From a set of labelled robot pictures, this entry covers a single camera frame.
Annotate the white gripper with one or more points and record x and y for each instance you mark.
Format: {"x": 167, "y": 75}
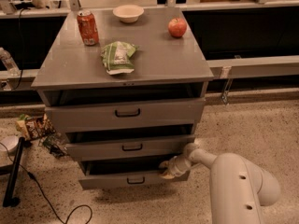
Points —
{"x": 176, "y": 168}

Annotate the grey bottom drawer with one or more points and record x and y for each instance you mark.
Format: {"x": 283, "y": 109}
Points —
{"x": 133, "y": 172}

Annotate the grey drawer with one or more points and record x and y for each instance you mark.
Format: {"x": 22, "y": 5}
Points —
{"x": 128, "y": 148}
{"x": 133, "y": 172}
{"x": 99, "y": 117}

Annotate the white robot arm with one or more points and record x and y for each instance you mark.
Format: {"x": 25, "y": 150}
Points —
{"x": 239, "y": 189}

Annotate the grey top drawer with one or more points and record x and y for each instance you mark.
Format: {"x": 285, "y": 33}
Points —
{"x": 99, "y": 117}

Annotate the grey middle drawer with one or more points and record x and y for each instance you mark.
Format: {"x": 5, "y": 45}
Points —
{"x": 128, "y": 148}

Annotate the grey drawer cabinet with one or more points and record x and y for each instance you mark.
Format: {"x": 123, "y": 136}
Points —
{"x": 165, "y": 69}

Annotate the dark green floor bag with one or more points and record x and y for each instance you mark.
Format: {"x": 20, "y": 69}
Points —
{"x": 54, "y": 144}

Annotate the green chip bag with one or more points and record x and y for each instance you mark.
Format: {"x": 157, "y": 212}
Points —
{"x": 116, "y": 57}

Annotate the brown snack bag on floor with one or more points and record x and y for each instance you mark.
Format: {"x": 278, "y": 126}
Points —
{"x": 32, "y": 128}

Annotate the red apple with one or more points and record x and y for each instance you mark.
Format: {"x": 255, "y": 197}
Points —
{"x": 177, "y": 27}

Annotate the black stand leg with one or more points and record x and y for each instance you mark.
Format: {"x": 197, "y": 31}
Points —
{"x": 12, "y": 170}

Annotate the white round floor object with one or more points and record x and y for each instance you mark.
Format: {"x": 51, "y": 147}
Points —
{"x": 9, "y": 143}

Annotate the white bowl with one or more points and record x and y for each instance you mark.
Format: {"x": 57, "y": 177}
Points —
{"x": 128, "y": 13}

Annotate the orange soda can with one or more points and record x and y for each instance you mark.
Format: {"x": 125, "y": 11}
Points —
{"x": 87, "y": 28}

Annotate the clear plastic bottle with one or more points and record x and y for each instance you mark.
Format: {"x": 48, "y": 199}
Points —
{"x": 9, "y": 63}

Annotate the metal railing frame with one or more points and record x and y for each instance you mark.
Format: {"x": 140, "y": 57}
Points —
{"x": 237, "y": 40}

